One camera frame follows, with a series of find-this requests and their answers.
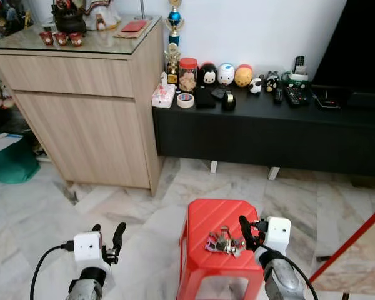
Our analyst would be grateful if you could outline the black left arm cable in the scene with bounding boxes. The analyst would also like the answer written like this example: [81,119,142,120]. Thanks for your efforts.
[29,242,76,300]

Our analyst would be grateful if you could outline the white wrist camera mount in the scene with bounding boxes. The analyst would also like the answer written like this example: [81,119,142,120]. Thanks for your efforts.
[72,231,104,263]
[265,216,292,252]

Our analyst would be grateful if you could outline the small white panda toy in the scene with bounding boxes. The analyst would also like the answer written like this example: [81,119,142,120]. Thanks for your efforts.
[249,77,264,95]

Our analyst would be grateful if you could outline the red packet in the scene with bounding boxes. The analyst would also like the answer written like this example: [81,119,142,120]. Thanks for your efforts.
[120,19,148,34]

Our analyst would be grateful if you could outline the green bag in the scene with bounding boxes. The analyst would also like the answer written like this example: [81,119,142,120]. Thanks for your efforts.
[0,134,42,186]

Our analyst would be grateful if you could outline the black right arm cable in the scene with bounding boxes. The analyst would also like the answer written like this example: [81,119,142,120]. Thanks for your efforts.
[281,251,320,300]

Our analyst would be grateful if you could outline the cordless phone on green base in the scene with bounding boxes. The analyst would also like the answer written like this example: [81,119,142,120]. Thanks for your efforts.
[281,56,311,88]

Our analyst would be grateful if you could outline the black pouch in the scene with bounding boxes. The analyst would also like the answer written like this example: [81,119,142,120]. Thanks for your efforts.
[194,86,217,109]

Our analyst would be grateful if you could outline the tall blue gold trophy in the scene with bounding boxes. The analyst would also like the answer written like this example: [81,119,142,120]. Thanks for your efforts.
[164,0,186,48]

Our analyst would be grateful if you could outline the black and white figurine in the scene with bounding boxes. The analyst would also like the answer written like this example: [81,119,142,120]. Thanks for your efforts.
[264,70,281,93]

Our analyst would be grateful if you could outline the black tape dispenser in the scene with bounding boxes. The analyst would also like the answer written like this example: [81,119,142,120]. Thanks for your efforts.
[221,90,237,113]

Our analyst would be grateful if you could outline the small red cup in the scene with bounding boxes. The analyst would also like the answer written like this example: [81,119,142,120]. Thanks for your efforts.
[54,32,69,47]
[69,32,85,48]
[39,31,55,46]

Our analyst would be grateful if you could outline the white tape roll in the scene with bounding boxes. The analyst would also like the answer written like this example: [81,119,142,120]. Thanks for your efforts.
[176,92,196,109]

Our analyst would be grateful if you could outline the marble table with red edge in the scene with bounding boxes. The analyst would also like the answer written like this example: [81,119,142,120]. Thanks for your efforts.
[309,201,375,296]

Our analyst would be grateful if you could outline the bunch of keys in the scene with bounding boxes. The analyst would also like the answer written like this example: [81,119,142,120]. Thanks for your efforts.
[204,226,246,258]

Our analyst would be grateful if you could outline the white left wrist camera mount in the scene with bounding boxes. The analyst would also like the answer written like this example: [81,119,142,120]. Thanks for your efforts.
[72,231,104,263]

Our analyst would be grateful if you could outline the pink patterned tissue box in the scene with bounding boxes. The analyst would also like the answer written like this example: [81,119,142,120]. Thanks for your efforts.
[151,71,178,109]

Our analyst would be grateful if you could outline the light wooden cabinet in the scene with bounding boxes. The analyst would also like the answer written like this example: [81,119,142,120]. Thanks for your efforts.
[0,15,167,198]

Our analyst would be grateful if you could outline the flat black tray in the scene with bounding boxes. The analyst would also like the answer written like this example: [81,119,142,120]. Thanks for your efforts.
[312,93,342,111]

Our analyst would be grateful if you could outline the small gold trophy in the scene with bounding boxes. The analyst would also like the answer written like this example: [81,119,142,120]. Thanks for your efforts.
[164,43,181,86]

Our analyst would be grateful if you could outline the yellow round plush toy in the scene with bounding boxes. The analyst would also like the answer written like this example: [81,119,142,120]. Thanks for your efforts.
[234,64,254,88]

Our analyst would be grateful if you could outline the red plastic stool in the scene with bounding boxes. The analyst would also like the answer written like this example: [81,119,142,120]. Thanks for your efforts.
[176,198,282,300]

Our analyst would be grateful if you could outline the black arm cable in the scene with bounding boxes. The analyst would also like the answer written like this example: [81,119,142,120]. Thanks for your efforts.
[281,251,320,300]
[29,242,76,300]

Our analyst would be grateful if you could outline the black round plush toy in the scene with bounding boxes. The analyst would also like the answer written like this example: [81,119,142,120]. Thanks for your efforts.
[198,61,218,88]

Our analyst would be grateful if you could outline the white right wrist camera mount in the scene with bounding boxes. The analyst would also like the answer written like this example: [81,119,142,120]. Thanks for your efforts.
[265,216,292,252]

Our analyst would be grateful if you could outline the black low tv console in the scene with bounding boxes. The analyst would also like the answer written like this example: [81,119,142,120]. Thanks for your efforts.
[152,86,375,179]

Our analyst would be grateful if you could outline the black television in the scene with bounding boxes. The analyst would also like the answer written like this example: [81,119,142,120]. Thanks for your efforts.
[311,0,375,111]

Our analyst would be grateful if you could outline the black incense pot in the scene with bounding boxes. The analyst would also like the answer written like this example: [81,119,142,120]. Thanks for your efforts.
[51,0,88,36]

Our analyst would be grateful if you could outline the white round plush toy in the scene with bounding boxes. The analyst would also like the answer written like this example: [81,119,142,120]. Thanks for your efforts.
[217,62,236,87]

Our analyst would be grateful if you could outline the wide black remote control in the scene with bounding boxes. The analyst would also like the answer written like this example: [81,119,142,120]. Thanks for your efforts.
[284,85,312,106]

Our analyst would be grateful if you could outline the red lidded snack jar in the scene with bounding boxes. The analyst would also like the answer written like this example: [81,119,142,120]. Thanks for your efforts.
[179,57,199,94]

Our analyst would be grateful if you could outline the white robed statue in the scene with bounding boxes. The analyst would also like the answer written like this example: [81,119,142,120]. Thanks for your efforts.
[84,0,121,32]

